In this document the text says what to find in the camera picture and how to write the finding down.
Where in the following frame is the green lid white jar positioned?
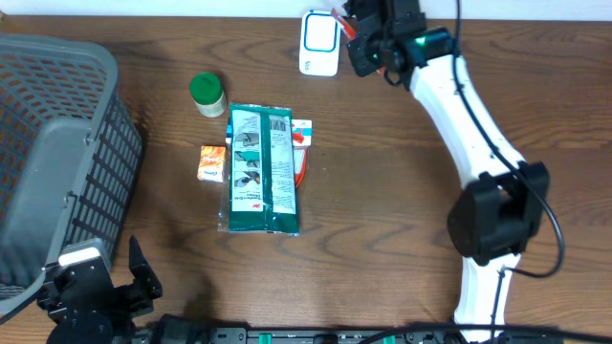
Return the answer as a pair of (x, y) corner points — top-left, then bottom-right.
(189, 73), (228, 118)

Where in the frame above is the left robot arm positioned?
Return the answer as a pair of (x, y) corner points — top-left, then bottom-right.
(36, 236), (210, 343)

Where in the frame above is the red coffee stick sachet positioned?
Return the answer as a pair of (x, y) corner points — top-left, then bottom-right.
(331, 8), (357, 41)

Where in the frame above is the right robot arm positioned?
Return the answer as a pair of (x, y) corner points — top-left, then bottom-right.
(343, 1), (549, 343)

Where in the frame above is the grey plastic mesh basket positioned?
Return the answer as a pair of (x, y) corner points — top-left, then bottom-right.
(1, 33), (143, 314)

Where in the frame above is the orange snack box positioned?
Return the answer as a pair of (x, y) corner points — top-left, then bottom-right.
(197, 145), (227, 183)

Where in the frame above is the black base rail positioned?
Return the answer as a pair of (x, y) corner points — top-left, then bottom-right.
(119, 326), (565, 344)

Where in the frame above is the white barcode scanner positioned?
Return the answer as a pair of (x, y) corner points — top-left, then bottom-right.
(298, 10), (340, 76)

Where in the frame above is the red dustpan brush package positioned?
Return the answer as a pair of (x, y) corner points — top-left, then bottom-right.
(222, 111), (313, 187)

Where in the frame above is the green grip gloves package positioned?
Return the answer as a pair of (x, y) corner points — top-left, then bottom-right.
(219, 103), (300, 236)

